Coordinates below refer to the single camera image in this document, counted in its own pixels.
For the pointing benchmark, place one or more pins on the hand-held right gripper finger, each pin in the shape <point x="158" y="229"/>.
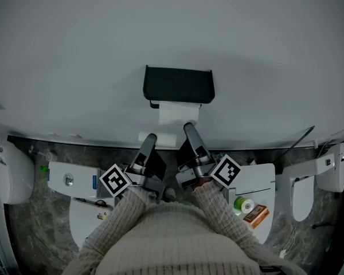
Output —
<point x="196" y="142"/>

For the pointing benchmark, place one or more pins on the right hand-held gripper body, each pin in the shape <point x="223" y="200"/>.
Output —
<point x="226" y="170"/>

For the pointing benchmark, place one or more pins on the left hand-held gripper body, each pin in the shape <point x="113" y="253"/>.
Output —
<point x="114" y="180"/>

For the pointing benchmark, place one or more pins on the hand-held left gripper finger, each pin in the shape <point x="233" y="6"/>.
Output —
<point x="146" y="150"/>

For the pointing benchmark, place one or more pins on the old white toilet paper roll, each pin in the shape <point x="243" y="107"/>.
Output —
<point x="177" y="113"/>

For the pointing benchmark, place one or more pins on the black toilet paper holder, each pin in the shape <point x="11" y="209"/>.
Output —
<point x="177" y="82"/>

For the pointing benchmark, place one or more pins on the person's left forearm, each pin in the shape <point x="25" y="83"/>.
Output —
<point x="123" y="213"/>

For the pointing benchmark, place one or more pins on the person's right forearm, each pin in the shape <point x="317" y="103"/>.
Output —
<point x="218" y="211"/>

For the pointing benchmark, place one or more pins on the green tape roll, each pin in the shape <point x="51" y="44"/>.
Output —
<point x="243" y="205"/>

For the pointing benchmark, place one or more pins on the white toilet chrome flush button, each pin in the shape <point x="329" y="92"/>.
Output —
<point x="74" y="179"/>

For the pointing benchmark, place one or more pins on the small padlock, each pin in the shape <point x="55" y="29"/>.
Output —
<point x="102" y="216"/>

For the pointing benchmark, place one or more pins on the grey shoe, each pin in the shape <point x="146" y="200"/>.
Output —
<point x="170" y="194"/>

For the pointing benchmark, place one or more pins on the orange box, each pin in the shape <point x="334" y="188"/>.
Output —
<point x="256" y="216"/>

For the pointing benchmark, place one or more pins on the small green object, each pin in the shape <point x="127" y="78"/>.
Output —
<point x="43" y="169"/>

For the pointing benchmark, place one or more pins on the thin black rod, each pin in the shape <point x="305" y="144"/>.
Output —
<point x="296" y="143"/>

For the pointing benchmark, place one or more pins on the person's beige sweater torso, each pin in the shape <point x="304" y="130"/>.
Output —
<point x="175" y="239"/>

